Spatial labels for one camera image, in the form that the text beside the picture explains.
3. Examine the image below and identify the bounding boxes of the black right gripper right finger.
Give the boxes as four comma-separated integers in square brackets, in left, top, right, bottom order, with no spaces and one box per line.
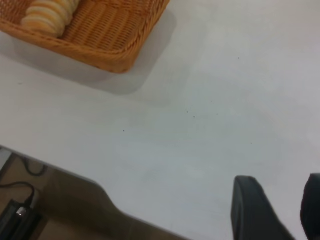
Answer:
[300,172,320,240]

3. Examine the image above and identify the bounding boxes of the black cable into box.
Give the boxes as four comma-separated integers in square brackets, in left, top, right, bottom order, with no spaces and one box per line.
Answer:
[0,181,36,209]

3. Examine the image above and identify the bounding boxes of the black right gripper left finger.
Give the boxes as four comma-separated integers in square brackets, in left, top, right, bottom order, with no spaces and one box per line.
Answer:
[230,175,296,240]

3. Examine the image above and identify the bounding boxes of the striped orange cream bread roll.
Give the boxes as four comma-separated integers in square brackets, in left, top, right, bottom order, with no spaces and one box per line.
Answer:
[20,0,81,39]

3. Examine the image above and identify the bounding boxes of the orange woven wicker basket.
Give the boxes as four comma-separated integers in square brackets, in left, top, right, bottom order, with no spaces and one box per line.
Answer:
[0,0,171,74]

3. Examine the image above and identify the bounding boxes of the black box with silver plug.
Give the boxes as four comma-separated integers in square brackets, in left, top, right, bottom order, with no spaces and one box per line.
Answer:
[0,199,43,240]

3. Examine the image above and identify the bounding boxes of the black looped floor cable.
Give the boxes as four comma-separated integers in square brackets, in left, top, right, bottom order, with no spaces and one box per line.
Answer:
[18,155,49,177]

